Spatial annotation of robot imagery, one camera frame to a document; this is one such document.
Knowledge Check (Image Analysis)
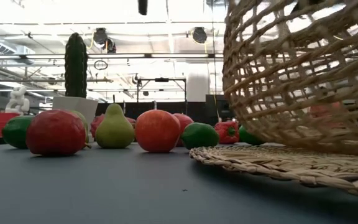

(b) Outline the grey ceiling pipe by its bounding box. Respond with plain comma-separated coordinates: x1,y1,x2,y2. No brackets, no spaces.
0,77,114,83

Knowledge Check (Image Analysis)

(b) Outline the red box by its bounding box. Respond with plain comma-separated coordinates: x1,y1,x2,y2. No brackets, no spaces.
0,112,21,138

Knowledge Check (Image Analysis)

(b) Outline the pink dragon fruit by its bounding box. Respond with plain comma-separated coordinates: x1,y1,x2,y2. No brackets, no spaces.
90,113,137,139

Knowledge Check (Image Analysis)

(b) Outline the black cabinet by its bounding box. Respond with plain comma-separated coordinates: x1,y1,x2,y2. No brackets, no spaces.
205,94,236,125

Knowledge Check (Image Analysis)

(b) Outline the black metal frame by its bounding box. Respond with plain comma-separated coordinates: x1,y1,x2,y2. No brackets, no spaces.
136,77,188,116

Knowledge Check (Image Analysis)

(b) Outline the round woven straw placemat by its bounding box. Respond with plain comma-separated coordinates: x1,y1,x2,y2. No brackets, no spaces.
188,145,358,198

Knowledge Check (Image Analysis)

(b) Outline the black hanging cable reel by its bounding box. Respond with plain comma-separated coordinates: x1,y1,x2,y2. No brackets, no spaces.
93,27,117,54
191,27,208,44

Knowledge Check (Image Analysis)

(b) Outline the small green lime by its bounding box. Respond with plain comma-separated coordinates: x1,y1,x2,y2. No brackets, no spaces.
180,122,220,150

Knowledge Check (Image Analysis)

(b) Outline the black hanging ring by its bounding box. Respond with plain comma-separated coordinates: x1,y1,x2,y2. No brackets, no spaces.
93,60,109,71

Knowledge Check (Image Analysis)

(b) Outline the long ceiling light bar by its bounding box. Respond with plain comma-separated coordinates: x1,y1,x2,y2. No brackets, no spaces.
0,52,225,60

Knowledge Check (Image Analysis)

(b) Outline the red bell pepper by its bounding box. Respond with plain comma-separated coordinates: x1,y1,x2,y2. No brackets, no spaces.
214,120,241,145

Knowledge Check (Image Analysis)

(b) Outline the white sculpture figure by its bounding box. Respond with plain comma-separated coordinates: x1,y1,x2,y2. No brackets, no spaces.
4,86,30,114

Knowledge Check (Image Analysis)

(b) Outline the green cactus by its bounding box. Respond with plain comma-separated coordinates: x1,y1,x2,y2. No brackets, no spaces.
64,32,89,99

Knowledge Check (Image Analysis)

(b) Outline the glossy red apple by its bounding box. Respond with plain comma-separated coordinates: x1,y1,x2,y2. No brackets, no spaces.
172,113,195,147

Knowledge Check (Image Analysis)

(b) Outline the woven straw basket with handles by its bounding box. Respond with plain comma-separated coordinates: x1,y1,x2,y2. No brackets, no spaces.
222,0,358,156

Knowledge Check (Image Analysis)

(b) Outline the white column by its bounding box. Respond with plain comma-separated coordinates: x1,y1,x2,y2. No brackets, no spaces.
186,73,211,102

